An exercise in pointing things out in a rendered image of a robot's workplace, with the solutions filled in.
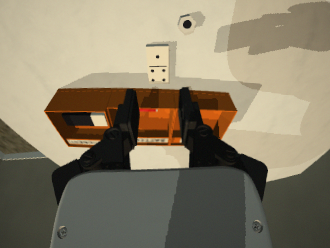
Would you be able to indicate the orange open bin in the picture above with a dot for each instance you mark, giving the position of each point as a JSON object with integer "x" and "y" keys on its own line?
{"x": 157, "y": 125}

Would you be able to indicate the beige domino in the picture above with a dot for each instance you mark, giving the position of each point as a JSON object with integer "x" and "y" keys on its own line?
{"x": 157, "y": 63}

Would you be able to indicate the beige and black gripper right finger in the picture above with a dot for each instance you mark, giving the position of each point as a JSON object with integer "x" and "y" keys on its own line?
{"x": 206, "y": 149}

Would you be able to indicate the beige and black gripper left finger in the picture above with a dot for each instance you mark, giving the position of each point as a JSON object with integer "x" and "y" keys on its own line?
{"x": 109, "y": 153}

